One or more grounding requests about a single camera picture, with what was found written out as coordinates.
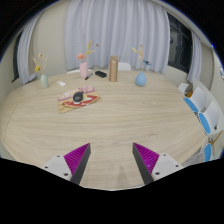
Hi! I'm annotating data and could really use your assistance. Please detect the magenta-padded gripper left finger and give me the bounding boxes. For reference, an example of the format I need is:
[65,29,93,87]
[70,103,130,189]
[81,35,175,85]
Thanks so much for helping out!
[42,142,92,186]

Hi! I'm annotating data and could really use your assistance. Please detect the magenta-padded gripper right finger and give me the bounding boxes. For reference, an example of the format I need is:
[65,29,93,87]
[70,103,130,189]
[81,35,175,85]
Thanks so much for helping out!
[132,142,184,186]

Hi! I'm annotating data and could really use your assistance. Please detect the black computer mouse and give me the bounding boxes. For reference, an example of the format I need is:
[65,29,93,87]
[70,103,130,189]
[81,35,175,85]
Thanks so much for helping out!
[72,90,85,104]

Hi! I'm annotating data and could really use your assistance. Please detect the cartoon printed mouse pad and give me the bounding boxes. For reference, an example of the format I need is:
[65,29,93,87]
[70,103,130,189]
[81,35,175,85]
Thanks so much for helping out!
[57,85,102,115]

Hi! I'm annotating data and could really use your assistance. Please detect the blue vase with flowers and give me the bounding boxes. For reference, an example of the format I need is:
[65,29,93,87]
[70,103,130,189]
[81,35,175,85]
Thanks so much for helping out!
[130,44,152,88]

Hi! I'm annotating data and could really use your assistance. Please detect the white chairs with blue seats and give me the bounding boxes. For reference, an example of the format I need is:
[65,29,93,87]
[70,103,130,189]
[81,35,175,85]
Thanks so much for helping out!
[177,78,224,163]

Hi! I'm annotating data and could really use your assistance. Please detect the green vase with flowers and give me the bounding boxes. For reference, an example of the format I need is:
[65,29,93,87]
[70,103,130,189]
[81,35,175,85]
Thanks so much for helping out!
[32,52,50,89]

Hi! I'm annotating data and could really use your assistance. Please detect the black rectangular case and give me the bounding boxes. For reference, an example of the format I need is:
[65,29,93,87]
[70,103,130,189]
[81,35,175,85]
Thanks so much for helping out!
[94,70,108,79]

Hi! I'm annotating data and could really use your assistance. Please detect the pink vase with flowers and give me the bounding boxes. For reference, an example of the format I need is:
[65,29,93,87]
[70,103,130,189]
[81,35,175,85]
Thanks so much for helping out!
[76,40,100,80]

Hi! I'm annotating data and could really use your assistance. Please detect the white chair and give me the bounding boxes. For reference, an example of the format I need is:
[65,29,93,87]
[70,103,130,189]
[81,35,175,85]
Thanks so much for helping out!
[66,68,94,74]
[117,61,132,72]

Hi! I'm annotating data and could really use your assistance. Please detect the gold insulated drink bottle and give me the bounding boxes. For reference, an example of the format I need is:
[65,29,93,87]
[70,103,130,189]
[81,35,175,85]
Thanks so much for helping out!
[108,55,119,83]

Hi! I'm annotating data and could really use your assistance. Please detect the narrow white curtain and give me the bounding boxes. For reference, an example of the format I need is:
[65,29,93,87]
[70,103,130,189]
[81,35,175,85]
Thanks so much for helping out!
[17,14,44,85]
[187,31,203,84]

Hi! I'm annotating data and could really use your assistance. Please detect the dark framed window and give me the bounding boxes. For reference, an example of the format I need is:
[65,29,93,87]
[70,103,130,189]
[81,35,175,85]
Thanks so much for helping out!
[166,13,194,74]
[11,31,24,83]

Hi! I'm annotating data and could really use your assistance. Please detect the wide white curtain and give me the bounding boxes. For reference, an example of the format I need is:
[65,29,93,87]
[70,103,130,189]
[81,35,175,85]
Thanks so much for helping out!
[64,0,172,74]

